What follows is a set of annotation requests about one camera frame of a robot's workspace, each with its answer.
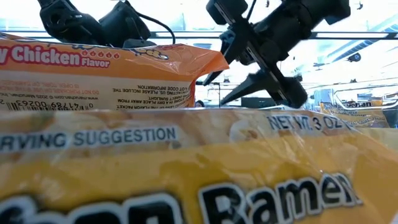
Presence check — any black computer monitor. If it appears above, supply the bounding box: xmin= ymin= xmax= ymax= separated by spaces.
xmin=241 ymin=96 xmax=277 ymax=109

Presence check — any black left camera cable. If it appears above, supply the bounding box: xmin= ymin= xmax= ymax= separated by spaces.
xmin=133 ymin=9 xmax=177 ymax=45

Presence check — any black aluminium rig frame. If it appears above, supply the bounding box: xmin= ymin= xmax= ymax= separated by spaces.
xmin=0 ymin=29 xmax=398 ymax=40

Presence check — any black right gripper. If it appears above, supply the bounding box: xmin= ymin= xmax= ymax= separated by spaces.
xmin=203 ymin=0 xmax=318 ymax=109

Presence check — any yellow creamy chicken noodle pack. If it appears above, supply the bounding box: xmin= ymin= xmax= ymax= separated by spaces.
xmin=320 ymin=100 xmax=391 ymax=129
xmin=0 ymin=107 xmax=398 ymax=224

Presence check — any red spicy chicken noodle pack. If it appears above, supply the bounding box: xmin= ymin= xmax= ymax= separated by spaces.
xmin=0 ymin=30 xmax=230 ymax=112

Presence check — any clear plastic bin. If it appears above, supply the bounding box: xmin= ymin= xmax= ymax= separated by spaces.
xmin=306 ymin=81 xmax=398 ymax=130

